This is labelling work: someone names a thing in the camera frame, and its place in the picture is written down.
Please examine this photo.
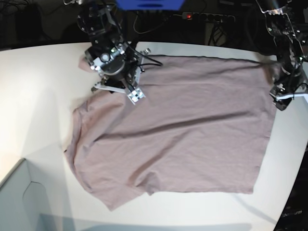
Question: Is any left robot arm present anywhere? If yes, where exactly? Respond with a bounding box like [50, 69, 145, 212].
[256, 0, 308, 111]

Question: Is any mauve pink t-shirt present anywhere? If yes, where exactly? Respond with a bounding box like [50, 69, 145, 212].
[65, 56, 280, 210]

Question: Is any white looped cable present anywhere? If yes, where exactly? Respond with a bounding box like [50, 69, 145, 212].
[129, 4, 174, 34]

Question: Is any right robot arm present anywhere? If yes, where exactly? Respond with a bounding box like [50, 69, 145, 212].
[64, 0, 151, 99]

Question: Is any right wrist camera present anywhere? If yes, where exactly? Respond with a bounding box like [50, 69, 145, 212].
[127, 87, 146, 105]

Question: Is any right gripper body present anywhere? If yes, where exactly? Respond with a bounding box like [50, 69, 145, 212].
[91, 49, 151, 94]

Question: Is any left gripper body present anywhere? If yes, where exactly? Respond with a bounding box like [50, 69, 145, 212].
[269, 74, 308, 101]

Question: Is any blue plastic crate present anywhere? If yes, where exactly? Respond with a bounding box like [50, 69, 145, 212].
[116, 0, 185, 11]

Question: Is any black power strip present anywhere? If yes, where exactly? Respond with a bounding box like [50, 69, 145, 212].
[181, 12, 236, 23]

